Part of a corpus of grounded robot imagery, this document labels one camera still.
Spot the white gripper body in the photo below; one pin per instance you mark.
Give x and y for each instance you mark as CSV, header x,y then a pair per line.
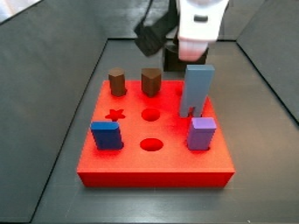
x,y
198,26

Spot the black curved fixture stand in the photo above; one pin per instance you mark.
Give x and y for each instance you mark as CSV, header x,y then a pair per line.
x,y
172,64

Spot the red peg board base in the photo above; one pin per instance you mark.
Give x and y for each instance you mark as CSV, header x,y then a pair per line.
x,y
154,159

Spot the tall light blue block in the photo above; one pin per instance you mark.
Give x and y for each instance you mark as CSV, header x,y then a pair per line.
x,y
194,89

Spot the purple square block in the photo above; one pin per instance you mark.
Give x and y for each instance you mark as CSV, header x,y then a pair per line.
x,y
200,133

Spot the dark blue block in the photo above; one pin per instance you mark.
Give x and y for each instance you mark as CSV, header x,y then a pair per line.
x,y
106,136

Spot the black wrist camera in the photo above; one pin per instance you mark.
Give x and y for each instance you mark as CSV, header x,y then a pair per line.
x,y
150,35

